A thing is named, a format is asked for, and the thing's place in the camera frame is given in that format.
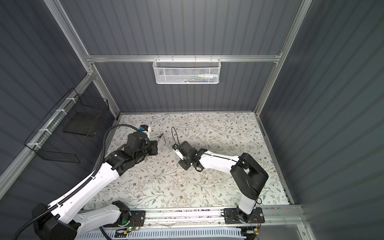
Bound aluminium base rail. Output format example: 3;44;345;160
68;205;304;230

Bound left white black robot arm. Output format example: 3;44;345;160
33;125;158;240

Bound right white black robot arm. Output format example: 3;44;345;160
172;141;269;226

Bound markers in white basket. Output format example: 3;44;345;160
176;74;219;84

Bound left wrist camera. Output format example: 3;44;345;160
139;125;152;138

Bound black wire mesh basket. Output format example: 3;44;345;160
24;91;110;164

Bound black corrugated cable conduit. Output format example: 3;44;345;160
11;123;142;240

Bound white wire mesh basket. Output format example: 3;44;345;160
153;60;222;85

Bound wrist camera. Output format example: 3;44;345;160
172;144;184;160
139;125;152;138

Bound white slotted cable duct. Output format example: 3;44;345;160
74;227;247;240

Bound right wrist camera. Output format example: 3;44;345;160
172;144;184;160

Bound floral patterned table mat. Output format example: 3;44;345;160
85;113;290;210

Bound thin black camera cable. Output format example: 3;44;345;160
170;126;181;146

